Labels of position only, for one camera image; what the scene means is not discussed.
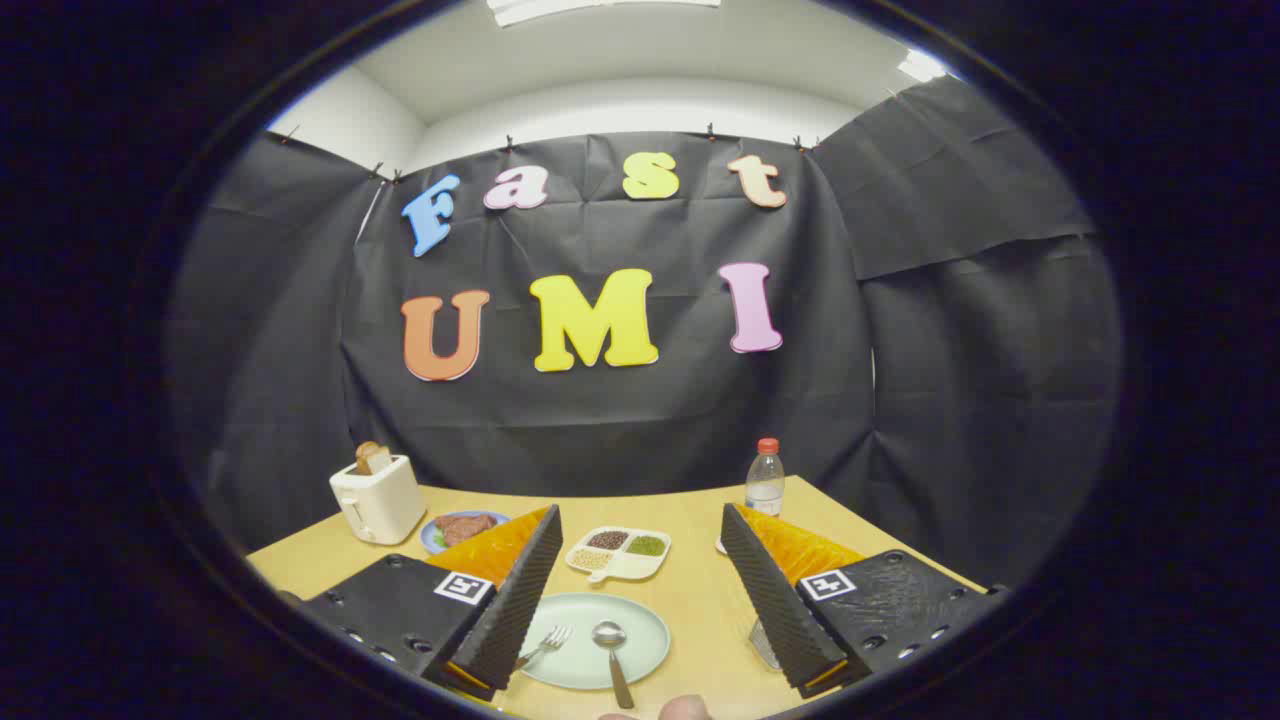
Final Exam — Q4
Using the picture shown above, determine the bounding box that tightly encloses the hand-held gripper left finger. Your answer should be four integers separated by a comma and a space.
298, 503, 564, 703

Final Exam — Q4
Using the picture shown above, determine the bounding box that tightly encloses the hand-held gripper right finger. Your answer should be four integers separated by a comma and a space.
720, 502, 1006, 701

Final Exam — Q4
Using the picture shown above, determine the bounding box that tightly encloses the wooden-handled metal fork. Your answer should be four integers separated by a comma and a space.
515, 625, 574, 671

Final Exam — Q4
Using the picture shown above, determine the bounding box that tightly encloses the wooden-handled metal spoon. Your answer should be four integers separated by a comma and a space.
592, 620, 636, 711

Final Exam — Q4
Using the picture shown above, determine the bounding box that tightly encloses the pale green plate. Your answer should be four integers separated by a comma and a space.
515, 592, 671, 691

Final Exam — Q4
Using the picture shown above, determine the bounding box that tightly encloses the brown meat slice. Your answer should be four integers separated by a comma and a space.
435, 513, 498, 548

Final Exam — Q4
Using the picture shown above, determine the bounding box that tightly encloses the small blue plate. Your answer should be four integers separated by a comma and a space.
420, 510, 513, 556

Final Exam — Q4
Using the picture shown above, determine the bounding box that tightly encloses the clear water bottle red cap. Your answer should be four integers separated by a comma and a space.
744, 437, 787, 518

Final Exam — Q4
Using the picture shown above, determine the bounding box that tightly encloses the white divided tray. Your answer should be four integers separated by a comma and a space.
565, 526, 672, 585

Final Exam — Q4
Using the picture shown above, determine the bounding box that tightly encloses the cream toaster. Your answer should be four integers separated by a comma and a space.
329, 455, 428, 546

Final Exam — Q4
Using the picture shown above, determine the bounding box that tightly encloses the black backdrop cloth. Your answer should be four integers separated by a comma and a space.
165, 75, 1126, 591

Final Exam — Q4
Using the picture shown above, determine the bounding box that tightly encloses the small ceiling light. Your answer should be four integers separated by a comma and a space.
897, 48, 949, 84

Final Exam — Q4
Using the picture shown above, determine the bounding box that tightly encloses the long ceiling light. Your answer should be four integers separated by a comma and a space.
487, 0, 721, 28

